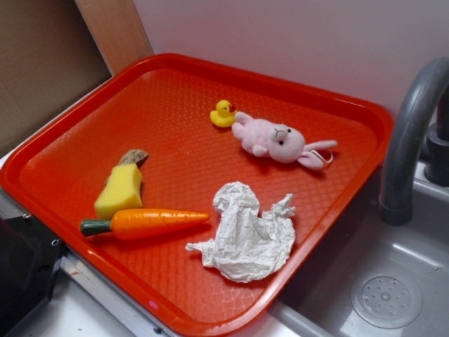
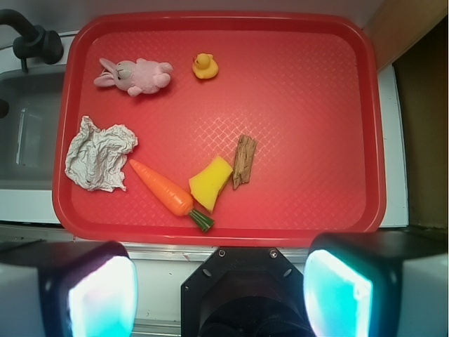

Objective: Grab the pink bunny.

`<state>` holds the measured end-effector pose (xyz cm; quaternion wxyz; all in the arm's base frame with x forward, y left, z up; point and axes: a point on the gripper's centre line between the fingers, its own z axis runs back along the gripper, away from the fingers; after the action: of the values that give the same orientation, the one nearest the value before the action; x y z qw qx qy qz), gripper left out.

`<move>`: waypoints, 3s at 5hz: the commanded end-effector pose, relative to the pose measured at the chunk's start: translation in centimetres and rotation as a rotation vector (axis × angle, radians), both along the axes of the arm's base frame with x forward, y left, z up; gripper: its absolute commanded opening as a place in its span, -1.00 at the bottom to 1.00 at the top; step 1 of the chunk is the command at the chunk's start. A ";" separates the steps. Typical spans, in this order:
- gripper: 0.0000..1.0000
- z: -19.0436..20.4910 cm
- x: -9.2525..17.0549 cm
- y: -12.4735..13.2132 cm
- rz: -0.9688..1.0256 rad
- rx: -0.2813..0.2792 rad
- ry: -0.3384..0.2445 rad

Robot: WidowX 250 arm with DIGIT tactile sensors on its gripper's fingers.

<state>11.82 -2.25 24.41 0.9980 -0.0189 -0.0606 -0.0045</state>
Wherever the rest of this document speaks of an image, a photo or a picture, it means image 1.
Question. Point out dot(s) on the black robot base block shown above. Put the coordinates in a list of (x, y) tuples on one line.
[(31, 255)]

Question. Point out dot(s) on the pink plush bunny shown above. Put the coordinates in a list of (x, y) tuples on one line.
[(282, 143)]

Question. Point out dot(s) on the red plastic tray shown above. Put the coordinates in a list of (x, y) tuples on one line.
[(161, 105)]

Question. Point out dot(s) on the yellow rubber duck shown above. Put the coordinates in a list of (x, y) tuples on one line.
[(224, 114)]

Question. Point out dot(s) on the crumpled white paper towel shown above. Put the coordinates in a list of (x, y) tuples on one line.
[(249, 245)]

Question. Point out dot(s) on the yellow sponge with scrubber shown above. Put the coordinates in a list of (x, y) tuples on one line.
[(122, 188)]

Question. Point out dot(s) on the orange toy carrot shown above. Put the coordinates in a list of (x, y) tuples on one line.
[(142, 223)]

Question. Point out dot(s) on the grey toy faucet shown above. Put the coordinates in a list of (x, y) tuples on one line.
[(421, 126)]

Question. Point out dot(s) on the wooden board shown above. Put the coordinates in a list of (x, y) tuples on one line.
[(117, 31)]

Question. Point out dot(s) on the grey toy sink basin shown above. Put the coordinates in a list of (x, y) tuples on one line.
[(367, 278)]

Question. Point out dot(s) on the brown cardboard panel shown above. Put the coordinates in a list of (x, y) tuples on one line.
[(48, 61)]

